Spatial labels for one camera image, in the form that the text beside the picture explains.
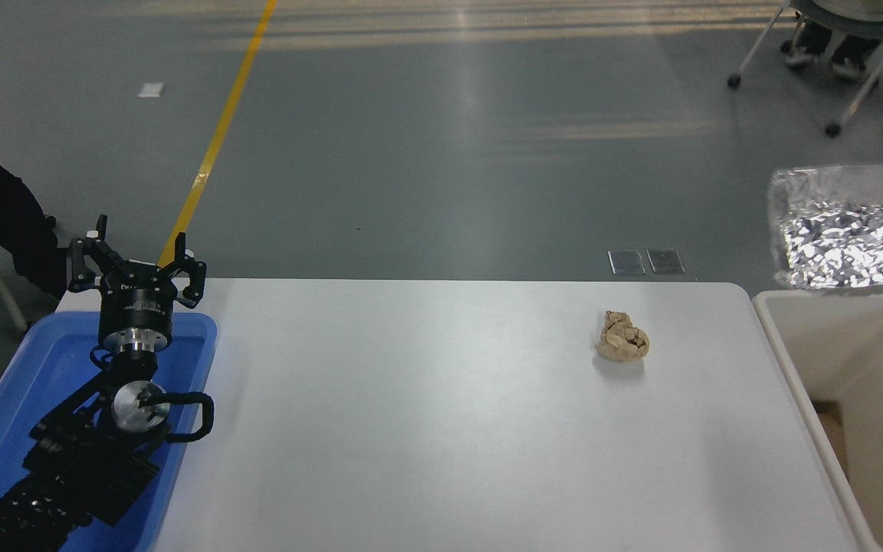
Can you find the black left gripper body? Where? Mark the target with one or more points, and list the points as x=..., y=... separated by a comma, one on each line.
x=137, y=303

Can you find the large pale bin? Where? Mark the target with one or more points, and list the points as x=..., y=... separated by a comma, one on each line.
x=871, y=368

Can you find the person on wheeled chair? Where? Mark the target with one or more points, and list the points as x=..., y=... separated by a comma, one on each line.
x=844, y=54

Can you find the blue plastic tray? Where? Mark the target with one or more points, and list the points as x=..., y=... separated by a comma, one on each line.
x=27, y=368

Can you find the tan paper ball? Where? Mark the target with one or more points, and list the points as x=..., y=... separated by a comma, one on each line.
x=622, y=337

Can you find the grey wheeled chair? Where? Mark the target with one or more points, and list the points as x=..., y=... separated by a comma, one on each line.
x=832, y=23

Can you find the silver foil plate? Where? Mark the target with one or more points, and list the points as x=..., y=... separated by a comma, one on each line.
x=848, y=230

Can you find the metal floor plate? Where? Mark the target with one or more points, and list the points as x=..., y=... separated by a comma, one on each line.
x=664, y=260
x=626, y=261

